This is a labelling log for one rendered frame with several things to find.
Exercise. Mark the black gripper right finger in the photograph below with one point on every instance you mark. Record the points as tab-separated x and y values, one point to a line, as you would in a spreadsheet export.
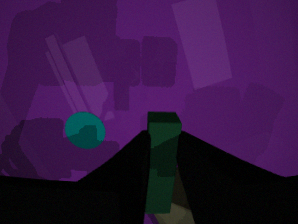
223	189

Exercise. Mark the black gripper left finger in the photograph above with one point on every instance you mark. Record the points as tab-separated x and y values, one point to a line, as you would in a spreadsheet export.
114	193

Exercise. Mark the dark green rectangular post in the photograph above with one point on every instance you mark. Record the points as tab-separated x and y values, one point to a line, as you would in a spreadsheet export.
164	128

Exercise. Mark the teal circle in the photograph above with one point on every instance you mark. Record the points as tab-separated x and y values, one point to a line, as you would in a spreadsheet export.
85	130

